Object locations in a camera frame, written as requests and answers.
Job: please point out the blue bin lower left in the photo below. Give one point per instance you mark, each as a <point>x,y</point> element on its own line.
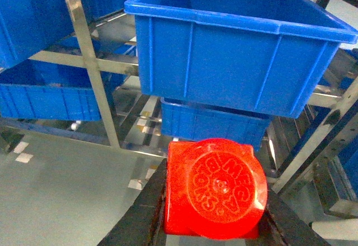
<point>39,90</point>

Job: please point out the red toy block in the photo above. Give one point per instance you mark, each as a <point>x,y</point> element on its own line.
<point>215,188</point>

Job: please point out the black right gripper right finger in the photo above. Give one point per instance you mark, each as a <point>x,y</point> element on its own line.
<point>280,225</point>

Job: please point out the blue bin on left shelf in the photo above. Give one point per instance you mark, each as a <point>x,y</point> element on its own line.
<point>29,26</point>

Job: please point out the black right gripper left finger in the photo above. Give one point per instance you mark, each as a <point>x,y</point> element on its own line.
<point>142,224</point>

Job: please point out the steel rack upright post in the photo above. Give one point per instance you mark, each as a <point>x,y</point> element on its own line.
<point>90,62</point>

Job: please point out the blue bin under target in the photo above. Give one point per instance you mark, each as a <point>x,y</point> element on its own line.
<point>195,122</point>

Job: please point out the large blue plastic bin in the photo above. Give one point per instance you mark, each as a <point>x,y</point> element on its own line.
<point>262,56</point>

